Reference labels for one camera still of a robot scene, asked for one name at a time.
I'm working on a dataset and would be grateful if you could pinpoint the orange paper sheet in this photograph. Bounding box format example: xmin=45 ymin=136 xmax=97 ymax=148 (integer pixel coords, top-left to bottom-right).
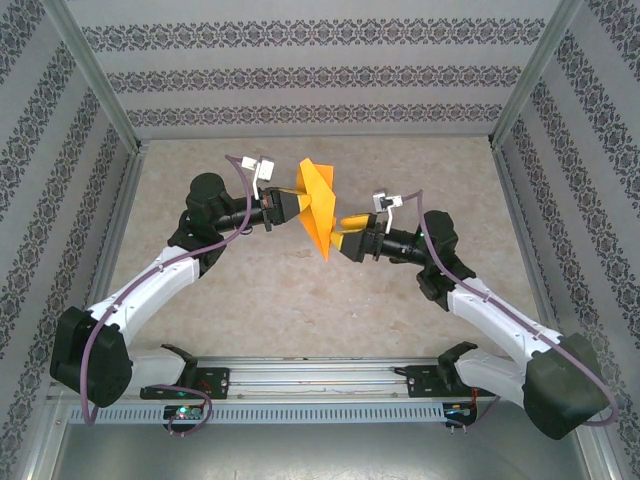
xmin=295 ymin=157 xmax=337 ymax=262

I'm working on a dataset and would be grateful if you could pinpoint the grey metal sheet tray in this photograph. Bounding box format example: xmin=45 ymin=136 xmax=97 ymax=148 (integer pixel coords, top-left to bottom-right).
xmin=47 ymin=399 xmax=614 ymax=480

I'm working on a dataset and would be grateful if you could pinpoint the aluminium table side rail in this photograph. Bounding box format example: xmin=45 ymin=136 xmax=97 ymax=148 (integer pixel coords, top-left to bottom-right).
xmin=491 ymin=141 xmax=566 ymax=342
xmin=79 ymin=141 xmax=151 ymax=321

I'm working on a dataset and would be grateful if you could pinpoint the long aluminium mounting rail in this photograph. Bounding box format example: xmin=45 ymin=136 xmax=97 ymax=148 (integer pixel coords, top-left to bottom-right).
xmin=47 ymin=354 xmax=591 ymax=404

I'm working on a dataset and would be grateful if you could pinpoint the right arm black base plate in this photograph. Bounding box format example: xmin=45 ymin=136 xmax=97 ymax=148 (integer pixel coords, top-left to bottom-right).
xmin=407 ymin=364 xmax=501 ymax=400

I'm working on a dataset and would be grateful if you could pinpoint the aluminium frame post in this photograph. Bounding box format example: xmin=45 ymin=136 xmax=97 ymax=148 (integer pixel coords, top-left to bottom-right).
xmin=39 ymin=0 xmax=151 ymax=154
xmin=487 ymin=0 xmax=587 ymax=154

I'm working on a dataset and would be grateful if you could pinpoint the grey slotted cable duct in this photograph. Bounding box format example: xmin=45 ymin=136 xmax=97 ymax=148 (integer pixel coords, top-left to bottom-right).
xmin=69 ymin=403 xmax=446 ymax=424

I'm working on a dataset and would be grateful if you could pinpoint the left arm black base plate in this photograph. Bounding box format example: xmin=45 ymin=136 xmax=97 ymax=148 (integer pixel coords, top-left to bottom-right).
xmin=139 ymin=367 xmax=231 ymax=401

